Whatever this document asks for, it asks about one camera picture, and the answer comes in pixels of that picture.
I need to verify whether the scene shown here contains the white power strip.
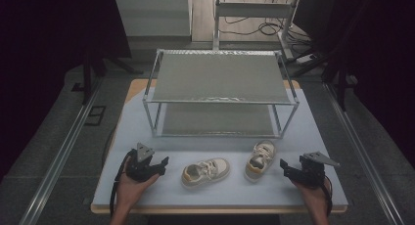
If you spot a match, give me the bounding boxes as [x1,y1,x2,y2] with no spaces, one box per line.
[294,53,317,66]

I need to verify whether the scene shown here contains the grey cabinet panel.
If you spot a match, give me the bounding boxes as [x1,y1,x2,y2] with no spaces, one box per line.
[112,0,194,39]

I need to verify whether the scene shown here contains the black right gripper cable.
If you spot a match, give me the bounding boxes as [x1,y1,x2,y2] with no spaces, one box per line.
[322,174,335,217]

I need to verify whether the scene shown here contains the aluminium floor rail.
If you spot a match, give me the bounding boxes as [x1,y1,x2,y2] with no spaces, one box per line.
[19,82,103,225]
[322,82,406,225]

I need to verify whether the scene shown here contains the white metal stand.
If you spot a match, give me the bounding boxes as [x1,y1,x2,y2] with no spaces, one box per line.
[212,0,303,62]

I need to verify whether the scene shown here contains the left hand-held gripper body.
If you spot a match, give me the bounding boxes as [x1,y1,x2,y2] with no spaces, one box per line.
[125,142,161,183]

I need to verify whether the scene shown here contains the black floor cables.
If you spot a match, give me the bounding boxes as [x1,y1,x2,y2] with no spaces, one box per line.
[218,0,316,45]

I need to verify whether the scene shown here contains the dark curtain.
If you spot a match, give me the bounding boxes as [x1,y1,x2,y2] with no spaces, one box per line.
[0,0,133,182]
[292,0,415,169]

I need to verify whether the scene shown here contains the light blue table mat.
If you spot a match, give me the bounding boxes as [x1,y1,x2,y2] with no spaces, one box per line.
[92,86,348,209]

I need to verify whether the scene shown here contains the metal shoe rack grey shelves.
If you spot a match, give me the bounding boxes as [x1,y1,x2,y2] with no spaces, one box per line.
[142,48,300,140]

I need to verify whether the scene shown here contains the white and yellow child's sneaker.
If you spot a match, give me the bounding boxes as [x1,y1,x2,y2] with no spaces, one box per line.
[244,140,277,183]
[180,157,231,189]

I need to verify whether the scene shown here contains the person's left hand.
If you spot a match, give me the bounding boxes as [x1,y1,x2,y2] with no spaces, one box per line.
[115,170,161,209]

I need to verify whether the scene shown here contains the person's right hand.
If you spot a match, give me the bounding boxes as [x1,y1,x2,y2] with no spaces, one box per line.
[292,179,331,213]

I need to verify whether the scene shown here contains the black stand legs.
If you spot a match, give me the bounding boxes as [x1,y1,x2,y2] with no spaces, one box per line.
[292,47,358,113]
[80,53,145,106]

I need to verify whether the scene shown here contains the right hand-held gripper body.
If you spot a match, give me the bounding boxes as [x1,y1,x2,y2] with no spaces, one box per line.
[292,152,341,189]

